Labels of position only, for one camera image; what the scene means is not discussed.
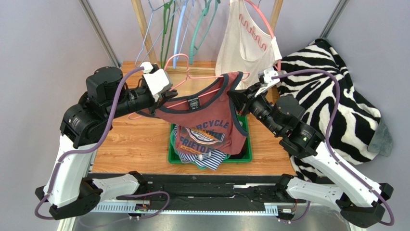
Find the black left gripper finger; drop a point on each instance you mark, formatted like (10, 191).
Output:
(163, 99)
(170, 93)

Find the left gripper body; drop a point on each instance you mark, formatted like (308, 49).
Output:
(155, 104)

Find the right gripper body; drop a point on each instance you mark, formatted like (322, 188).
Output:
(243, 100)

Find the thin pink wire hanger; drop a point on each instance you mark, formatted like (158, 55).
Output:
(195, 70)

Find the maroon tank top dark trim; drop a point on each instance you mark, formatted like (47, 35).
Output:
(206, 120)

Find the navy tank top maroon trim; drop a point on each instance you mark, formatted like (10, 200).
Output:
(242, 155)

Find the blue white striped tank top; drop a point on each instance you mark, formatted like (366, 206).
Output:
(208, 158)

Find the green plastic hanger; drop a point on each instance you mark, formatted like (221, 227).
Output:
(168, 22)

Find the light blue plastic hanger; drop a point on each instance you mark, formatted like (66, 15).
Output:
(179, 39)

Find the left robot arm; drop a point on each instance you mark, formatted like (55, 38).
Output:
(85, 126)

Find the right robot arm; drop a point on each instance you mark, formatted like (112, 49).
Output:
(360, 200)

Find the pink plastic hanger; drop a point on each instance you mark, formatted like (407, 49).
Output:
(256, 7)

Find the wooden clothes rack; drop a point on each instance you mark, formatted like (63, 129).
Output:
(147, 41)

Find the green plastic tray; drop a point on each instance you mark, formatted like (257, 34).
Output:
(173, 157)

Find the zebra print blanket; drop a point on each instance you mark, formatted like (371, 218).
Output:
(320, 80)

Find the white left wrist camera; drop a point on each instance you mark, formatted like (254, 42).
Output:
(157, 79)

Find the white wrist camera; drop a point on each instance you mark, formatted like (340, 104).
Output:
(268, 78)
(157, 79)

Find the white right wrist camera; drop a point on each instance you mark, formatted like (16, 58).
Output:
(268, 78)

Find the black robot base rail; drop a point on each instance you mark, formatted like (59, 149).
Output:
(192, 194)

